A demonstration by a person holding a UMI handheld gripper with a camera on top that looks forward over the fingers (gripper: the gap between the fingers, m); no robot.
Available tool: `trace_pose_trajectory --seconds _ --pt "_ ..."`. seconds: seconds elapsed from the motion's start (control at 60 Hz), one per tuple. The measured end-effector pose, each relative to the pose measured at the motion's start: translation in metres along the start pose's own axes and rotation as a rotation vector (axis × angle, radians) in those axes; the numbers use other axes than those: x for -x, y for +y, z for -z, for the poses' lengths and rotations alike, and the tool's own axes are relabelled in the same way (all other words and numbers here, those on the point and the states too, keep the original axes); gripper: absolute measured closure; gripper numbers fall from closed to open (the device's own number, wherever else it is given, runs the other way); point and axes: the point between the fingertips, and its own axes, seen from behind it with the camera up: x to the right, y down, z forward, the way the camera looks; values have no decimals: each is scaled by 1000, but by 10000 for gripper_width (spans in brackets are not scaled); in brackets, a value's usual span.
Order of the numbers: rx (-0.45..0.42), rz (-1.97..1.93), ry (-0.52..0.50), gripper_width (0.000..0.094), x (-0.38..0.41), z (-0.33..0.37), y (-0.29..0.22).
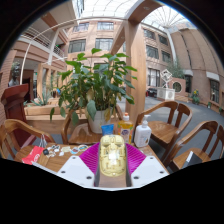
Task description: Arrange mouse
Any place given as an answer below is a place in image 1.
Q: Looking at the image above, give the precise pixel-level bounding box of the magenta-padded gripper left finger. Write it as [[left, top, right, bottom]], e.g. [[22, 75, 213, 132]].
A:
[[57, 142, 101, 188]]

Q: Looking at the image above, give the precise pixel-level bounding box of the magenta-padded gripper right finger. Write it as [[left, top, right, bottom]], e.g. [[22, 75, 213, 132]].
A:
[[125, 142, 170, 188]]

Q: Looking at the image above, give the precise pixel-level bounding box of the yellow computer mouse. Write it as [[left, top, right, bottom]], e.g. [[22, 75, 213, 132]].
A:
[[98, 134, 128, 178]]

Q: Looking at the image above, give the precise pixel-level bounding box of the wooden armchair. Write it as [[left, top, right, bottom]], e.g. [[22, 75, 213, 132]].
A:
[[0, 118, 56, 159], [60, 109, 101, 146], [168, 120, 224, 173], [134, 100, 194, 164]]

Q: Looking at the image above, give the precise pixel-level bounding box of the white pump bottle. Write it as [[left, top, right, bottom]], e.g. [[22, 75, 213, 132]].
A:
[[133, 114, 153, 149]]

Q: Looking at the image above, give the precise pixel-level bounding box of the red paper bag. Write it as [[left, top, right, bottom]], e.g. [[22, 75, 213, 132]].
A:
[[21, 134, 48, 166]]

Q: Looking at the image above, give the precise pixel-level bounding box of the black flat case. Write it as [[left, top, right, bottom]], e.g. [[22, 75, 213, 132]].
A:
[[184, 150, 204, 168]]

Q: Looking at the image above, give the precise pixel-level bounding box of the yellow dish soap bottle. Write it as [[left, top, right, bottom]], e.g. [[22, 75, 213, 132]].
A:
[[117, 112, 134, 145]]

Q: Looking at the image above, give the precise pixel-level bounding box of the blue squeeze tube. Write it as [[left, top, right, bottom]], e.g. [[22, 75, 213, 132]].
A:
[[100, 123, 115, 136]]

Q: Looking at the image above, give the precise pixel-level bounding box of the spiky agave plant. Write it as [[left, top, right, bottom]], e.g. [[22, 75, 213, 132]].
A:
[[24, 91, 51, 108]]

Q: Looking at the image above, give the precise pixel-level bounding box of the white sculpture on plinth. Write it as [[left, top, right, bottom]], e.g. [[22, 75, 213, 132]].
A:
[[156, 68, 177, 101]]

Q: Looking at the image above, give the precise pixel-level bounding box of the green potted plant, white pot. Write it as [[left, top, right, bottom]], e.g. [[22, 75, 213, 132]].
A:
[[49, 48, 138, 134]]

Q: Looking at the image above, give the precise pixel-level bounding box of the dark bust statue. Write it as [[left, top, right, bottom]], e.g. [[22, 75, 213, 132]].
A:
[[8, 62, 22, 87]]

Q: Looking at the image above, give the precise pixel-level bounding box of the dark red wooden pedestal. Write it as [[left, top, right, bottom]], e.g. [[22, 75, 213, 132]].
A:
[[0, 83, 30, 148]]

